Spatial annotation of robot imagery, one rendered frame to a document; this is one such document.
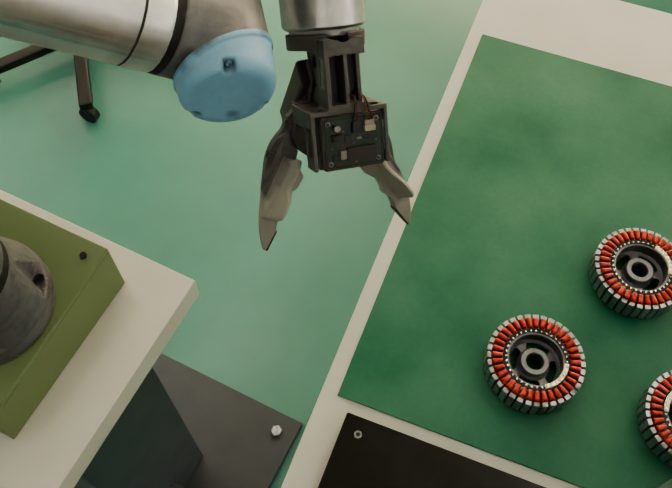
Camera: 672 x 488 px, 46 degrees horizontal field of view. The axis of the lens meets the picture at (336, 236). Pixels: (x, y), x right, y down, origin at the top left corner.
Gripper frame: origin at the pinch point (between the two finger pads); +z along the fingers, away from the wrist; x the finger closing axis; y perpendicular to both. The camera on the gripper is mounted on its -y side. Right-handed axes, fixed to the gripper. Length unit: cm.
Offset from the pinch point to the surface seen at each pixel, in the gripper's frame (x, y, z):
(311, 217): 26, -105, 32
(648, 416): 31.2, 9.3, 24.2
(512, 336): 20.7, -1.6, 16.7
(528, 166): 34.4, -20.4, 2.5
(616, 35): 57, -32, -12
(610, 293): 34.1, -1.8, 14.3
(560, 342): 25.7, 0.7, 17.7
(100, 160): -20, -134, 16
